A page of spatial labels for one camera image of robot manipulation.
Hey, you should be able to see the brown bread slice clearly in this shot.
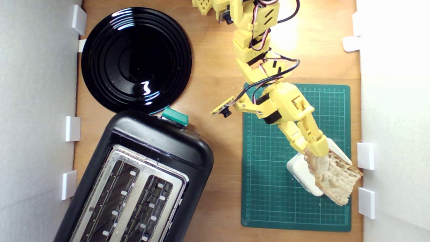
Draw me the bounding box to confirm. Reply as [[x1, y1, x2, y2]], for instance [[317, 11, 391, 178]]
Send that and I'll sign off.
[[304, 150, 364, 206]]

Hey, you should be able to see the green toaster lever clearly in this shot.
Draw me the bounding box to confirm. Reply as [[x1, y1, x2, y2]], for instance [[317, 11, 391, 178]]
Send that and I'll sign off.
[[161, 106, 189, 127]]

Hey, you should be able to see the black two-slot toaster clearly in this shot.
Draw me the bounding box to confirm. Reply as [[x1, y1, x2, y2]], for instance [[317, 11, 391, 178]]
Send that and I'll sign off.
[[54, 109, 214, 242]]

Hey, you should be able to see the white square block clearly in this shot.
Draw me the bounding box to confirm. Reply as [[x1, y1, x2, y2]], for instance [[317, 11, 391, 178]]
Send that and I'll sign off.
[[286, 138, 353, 197]]

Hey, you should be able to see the green cutting mat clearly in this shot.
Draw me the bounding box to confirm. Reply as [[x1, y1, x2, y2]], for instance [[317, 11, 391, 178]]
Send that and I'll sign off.
[[241, 82, 352, 232]]

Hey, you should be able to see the black round plate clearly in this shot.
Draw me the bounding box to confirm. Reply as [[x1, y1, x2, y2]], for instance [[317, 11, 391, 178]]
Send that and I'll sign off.
[[81, 7, 192, 115]]

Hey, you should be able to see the black camera cable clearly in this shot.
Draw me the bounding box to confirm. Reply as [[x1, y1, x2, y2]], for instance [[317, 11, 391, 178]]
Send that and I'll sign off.
[[233, 0, 301, 105]]

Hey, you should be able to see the gripper camera on yellow mount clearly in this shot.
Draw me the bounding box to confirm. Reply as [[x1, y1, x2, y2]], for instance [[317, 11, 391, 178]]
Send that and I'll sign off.
[[210, 96, 261, 119]]

